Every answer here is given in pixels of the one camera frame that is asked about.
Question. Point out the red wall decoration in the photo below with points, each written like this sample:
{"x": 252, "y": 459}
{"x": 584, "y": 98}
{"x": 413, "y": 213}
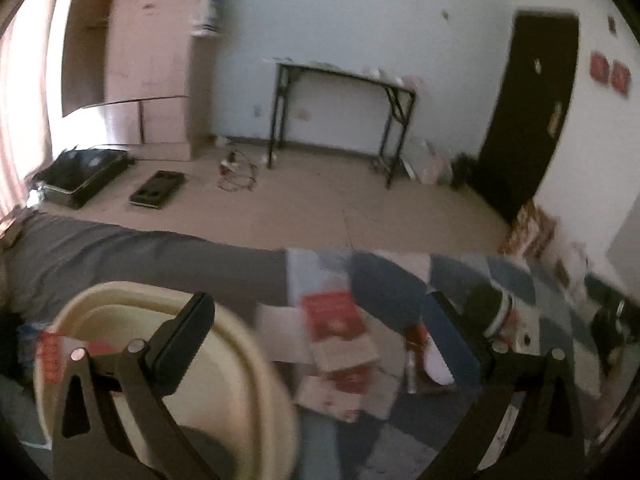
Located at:
{"x": 621, "y": 78}
{"x": 599, "y": 68}

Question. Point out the grey bed sheet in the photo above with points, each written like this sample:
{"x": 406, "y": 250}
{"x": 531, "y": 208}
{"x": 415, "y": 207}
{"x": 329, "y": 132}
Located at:
{"x": 46, "y": 260}

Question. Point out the black folding table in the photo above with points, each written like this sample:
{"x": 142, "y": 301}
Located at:
{"x": 321, "y": 105}

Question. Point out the white red card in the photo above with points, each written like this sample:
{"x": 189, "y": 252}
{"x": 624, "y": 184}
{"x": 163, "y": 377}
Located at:
{"x": 346, "y": 394}

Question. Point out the white red box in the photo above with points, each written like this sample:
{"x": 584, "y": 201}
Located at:
{"x": 339, "y": 338}

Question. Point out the black foam tray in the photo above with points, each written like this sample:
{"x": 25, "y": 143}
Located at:
{"x": 156, "y": 191}

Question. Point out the red wall decoration left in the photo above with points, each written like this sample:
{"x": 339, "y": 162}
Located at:
{"x": 599, "y": 68}

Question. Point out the patterned box by wall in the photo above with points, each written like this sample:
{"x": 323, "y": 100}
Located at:
{"x": 530, "y": 234}

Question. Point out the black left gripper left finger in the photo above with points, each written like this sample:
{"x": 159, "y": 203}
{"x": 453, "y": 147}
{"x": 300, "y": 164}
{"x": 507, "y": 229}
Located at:
{"x": 111, "y": 421}

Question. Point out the red cardboard box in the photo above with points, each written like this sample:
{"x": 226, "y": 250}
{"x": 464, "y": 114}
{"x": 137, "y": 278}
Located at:
{"x": 54, "y": 350}

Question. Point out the bags pile by door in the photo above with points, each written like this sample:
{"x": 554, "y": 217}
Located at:
{"x": 421, "y": 161}

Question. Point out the wooden wardrobe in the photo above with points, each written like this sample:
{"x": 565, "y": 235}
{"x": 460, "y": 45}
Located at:
{"x": 123, "y": 77}

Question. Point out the dark door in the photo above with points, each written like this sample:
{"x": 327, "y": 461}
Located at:
{"x": 529, "y": 116}

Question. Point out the cream plastic basin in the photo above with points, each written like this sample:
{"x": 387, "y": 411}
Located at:
{"x": 231, "y": 405}

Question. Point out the black white striped plush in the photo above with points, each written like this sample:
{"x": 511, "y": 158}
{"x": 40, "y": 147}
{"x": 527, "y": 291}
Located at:
{"x": 487, "y": 308}

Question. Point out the red wall decoration right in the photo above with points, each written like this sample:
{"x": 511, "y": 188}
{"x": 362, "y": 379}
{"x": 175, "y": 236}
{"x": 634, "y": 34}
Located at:
{"x": 621, "y": 78}

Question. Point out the red clear tube box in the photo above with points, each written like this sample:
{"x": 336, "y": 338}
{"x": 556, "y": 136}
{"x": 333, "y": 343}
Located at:
{"x": 426, "y": 372}

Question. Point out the white bag on wardrobe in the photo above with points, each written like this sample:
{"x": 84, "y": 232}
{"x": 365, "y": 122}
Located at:
{"x": 207, "y": 19}

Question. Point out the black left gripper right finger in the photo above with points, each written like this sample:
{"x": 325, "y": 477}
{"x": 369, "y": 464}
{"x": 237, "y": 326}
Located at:
{"x": 547, "y": 438}

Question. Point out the open black suitcase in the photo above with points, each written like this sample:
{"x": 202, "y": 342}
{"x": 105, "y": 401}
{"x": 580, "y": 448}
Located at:
{"x": 76, "y": 176}

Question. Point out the blue white checkered rug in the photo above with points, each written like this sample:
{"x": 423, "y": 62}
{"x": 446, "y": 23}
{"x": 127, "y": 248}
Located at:
{"x": 389, "y": 290}

